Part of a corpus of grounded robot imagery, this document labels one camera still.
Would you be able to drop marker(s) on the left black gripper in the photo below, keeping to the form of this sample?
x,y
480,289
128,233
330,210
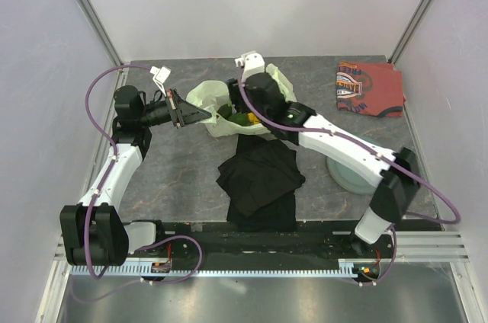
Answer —
x,y
182,113

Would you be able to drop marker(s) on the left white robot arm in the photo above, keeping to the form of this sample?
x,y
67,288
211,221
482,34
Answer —
x,y
93,233

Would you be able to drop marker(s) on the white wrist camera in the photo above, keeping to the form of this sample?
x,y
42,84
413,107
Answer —
x,y
250,63
159,76

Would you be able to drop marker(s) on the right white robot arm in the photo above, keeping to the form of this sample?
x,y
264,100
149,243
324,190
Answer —
x,y
394,175

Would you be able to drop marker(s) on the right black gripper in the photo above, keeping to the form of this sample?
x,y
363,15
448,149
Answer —
x,y
235,94

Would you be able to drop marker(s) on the green lime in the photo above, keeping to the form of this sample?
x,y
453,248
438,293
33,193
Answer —
x,y
240,119

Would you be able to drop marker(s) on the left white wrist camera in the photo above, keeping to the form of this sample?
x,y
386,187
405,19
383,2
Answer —
x,y
159,76

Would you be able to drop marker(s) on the light green plastic bag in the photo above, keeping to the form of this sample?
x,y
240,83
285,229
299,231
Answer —
x,y
211,95

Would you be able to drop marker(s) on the yellow pear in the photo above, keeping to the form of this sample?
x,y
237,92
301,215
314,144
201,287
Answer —
x,y
253,119

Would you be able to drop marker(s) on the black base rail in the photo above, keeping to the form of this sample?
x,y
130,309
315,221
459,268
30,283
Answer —
x,y
220,245

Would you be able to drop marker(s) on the black folded cloth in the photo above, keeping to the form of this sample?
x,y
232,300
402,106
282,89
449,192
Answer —
x,y
260,180

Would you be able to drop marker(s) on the green avocado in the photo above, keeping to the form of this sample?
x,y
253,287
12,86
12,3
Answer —
x,y
225,111

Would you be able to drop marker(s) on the red printed t-shirt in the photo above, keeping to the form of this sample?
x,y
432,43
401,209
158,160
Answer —
x,y
371,89

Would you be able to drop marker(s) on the grey-green round plate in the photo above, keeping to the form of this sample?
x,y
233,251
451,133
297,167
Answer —
x,y
350,180

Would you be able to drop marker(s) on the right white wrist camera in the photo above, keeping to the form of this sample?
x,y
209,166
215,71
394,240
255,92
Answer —
x,y
250,63

